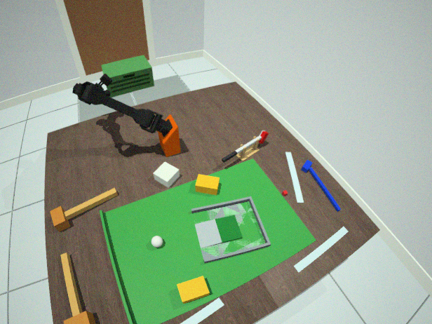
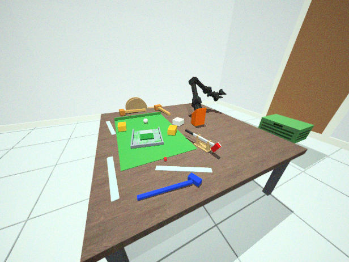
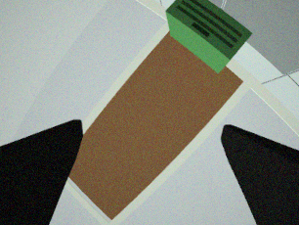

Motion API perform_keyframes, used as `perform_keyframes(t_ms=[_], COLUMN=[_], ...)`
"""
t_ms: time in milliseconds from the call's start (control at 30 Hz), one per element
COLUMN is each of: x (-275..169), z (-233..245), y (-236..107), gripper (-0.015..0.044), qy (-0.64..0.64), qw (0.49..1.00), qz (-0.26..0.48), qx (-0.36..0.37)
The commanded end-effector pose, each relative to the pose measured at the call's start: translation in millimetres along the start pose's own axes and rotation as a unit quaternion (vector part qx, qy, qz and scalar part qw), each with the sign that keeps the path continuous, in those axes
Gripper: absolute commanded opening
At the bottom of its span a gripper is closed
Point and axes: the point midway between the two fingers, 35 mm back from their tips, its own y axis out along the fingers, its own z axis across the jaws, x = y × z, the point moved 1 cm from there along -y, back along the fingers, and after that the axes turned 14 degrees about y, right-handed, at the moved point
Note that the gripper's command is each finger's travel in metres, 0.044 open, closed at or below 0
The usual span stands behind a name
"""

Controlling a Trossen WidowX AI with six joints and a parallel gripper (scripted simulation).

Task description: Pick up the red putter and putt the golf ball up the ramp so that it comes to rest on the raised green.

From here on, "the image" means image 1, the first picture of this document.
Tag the white golf ball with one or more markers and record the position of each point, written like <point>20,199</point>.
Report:
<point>157,241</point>

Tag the pale white flat bar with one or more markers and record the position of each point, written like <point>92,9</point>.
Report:
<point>294,177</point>
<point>320,250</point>
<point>205,312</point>

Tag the green rectangular mat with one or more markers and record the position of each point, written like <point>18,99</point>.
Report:
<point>150,275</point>

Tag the blue golf putter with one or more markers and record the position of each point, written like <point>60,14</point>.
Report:
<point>307,166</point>

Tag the yellow rectangular block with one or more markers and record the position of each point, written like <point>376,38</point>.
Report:
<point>207,184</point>
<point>193,289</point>

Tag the white cube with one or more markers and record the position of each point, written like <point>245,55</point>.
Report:
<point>166,174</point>

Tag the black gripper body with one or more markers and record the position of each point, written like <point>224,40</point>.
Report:
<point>104,79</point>

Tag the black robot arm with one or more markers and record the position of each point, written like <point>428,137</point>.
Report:
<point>90,93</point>

